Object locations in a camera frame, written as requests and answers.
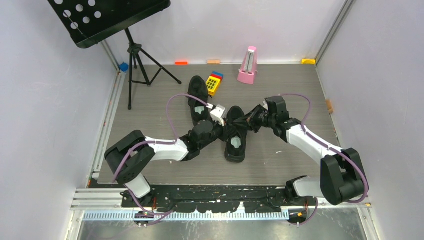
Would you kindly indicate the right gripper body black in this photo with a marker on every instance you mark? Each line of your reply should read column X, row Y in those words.
column 258, row 118

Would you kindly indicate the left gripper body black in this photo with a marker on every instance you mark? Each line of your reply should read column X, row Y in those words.
column 220, row 132

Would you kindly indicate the black shoe with laces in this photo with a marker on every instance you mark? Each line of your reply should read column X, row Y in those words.
column 236, row 142

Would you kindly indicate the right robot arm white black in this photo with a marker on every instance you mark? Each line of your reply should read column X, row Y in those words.
column 342, row 177

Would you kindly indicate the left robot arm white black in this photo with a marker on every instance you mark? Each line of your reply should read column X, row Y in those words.
column 128, row 157

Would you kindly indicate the yellow toy block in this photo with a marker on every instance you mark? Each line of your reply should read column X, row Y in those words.
column 212, row 83

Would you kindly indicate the pink metronome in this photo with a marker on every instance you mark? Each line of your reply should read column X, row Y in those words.
column 248, row 70

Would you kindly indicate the black shoe tied left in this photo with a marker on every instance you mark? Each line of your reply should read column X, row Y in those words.
column 198, row 89

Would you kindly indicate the tan wooden block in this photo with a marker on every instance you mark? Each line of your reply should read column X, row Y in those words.
column 213, row 62

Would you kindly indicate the brown block right edge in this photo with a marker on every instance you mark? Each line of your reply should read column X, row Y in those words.
column 329, row 106

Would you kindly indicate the yellow block in corner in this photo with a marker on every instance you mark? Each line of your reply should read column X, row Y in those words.
column 308, row 61

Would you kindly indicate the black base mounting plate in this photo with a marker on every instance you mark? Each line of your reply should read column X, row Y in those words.
column 220, row 199

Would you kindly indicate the blue block in corner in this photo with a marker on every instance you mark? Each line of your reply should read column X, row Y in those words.
column 123, row 67

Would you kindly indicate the black music stand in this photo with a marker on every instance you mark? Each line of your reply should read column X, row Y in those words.
column 90, row 22

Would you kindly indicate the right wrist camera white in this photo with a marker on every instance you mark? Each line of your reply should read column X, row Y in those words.
column 265, row 105

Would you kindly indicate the orange block at wall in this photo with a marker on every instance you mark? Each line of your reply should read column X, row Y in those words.
column 181, row 63

